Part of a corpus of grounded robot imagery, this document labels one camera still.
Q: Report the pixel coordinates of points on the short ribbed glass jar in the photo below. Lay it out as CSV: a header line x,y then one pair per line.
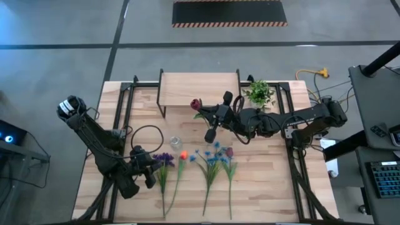
x,y
176,142

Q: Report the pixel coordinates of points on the black remote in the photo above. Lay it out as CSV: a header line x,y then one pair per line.
x,y
378,131

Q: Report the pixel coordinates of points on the black round pole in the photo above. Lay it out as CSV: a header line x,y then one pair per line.
x,y
382,59

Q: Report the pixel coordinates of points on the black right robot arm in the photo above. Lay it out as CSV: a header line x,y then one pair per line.
x,y
306,117

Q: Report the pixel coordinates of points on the grey desk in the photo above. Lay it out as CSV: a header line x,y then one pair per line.
x,y
378,100
364,156

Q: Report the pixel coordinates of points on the black support bar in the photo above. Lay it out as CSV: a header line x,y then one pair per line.
x,y
343,146

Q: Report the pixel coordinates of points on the black hazard striped floor mat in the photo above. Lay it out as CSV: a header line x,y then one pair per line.
x,y
229,12

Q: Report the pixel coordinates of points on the green plant in white pot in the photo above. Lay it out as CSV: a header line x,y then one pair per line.
x,y
258,92

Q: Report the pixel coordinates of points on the black handheld device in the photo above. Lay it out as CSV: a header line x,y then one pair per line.
x,y
395,136

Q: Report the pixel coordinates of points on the dark red artificial tulip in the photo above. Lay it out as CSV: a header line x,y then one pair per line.
x,y
229,152
196,104

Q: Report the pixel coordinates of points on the wooden shelf black metal frame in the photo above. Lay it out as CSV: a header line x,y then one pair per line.
x,y
198,89

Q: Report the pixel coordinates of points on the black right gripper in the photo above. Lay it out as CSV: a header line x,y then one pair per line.
x,y
226,115

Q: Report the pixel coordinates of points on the black keyboard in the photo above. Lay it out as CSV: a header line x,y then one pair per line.
x,y
387,179

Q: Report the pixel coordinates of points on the blue artificial flower sprig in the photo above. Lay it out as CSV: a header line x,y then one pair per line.
x,y
212,162

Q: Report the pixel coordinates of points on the orange artificial tulip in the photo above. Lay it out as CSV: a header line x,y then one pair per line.
x,y
183,155

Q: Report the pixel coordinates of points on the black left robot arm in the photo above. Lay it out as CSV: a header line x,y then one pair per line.
x,y
93,137

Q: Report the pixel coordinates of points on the purple artificial flower bunch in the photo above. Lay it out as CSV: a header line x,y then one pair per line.
x,y
165,157

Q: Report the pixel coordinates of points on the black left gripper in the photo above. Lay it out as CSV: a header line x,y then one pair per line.
x,y
140,161

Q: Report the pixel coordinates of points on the black computer with blue light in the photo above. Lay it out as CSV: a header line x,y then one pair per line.
x,y
12,134

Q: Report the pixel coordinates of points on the grey metal stand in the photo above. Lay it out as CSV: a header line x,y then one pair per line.
x,y
34,154

